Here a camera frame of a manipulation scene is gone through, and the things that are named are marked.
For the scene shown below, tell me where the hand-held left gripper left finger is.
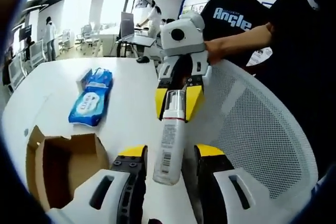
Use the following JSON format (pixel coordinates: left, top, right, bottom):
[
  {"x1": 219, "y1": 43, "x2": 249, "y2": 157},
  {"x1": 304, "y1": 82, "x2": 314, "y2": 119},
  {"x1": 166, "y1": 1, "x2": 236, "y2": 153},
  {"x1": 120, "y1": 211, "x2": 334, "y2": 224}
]
[{"x1": 48, "y1": 144, "x2": 149, "y2": 224}]

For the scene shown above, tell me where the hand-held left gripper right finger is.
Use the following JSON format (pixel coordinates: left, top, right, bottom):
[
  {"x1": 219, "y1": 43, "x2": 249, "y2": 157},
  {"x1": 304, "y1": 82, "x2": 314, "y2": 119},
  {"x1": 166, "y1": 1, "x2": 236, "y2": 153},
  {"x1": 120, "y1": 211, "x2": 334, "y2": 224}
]
[{"x1": 194, "y1": 144, "x2": 279, "y2": 224}]

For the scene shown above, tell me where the white pump bottle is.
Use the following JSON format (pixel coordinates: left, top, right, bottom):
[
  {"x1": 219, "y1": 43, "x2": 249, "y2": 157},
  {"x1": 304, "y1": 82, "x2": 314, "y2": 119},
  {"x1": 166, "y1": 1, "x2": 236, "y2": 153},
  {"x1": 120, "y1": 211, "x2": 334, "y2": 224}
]
[{"x1": 153, "y1": 90, "x2": 187, "y2": 186}]

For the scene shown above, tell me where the brown cardboard shoe box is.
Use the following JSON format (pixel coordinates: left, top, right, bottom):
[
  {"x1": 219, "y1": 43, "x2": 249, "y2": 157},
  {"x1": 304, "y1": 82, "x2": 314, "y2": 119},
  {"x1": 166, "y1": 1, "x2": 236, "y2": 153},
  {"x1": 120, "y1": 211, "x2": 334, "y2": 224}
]
[{"x1": 25, "y1": 125, "x2": 110, "y2": 210}]

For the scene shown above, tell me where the blue wet wipes pack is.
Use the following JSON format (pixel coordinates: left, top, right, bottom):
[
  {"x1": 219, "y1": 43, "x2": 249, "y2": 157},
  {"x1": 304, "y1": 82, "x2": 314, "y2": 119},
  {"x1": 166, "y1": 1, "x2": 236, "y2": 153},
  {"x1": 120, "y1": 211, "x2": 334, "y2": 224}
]
[{"x1": 68, "y1": 70, "x2": 113, "y2": 127}]

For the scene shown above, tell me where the person's right hand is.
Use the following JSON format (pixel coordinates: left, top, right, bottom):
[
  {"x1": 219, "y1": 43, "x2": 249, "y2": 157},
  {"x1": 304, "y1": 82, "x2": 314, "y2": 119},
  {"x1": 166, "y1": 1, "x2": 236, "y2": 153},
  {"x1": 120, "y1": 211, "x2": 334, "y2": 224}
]
[{"x1": 204, "y1": 37, "x2": 230, "y2": 65}]

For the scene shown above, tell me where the monitor on stand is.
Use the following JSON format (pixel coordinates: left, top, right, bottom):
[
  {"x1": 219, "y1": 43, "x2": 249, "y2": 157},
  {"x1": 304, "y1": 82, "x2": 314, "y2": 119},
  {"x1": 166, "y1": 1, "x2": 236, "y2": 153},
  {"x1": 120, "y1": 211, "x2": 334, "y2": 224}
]
[{"x1": 119, "y1": 11, "x2": 137, "y2": 41}]

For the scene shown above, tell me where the white mesh office chair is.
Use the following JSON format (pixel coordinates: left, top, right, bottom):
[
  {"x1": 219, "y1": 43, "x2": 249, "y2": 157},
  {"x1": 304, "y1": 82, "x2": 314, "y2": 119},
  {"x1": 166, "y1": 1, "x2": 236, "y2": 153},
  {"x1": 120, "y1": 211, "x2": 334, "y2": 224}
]
[{"x1": 203, "y1": 58, "x2": 320, "y2": 201}]

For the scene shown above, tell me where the white printed paper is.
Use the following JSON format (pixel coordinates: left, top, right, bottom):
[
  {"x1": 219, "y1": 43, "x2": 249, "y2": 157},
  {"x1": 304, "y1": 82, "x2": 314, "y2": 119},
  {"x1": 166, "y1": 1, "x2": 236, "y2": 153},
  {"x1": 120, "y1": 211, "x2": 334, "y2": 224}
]
[{"x1": 248, "y1": 47, "x2": 272, "y2": 67}]

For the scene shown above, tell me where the person's black shirt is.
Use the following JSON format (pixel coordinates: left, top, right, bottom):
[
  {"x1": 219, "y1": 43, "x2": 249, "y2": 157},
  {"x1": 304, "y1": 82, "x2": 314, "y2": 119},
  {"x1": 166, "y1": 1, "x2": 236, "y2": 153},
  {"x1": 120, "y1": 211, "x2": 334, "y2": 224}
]
[{"x1": 267, "y1": 0, "x2": 336, "y2": 172}]

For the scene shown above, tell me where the dark hanging monitor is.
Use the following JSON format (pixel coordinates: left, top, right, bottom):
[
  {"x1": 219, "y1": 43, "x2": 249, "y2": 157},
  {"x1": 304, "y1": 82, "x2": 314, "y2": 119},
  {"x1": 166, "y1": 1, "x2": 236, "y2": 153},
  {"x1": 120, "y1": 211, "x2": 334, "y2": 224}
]
[{"x1": 19, "y1": 24, "x2": 32, "y2": 41}]

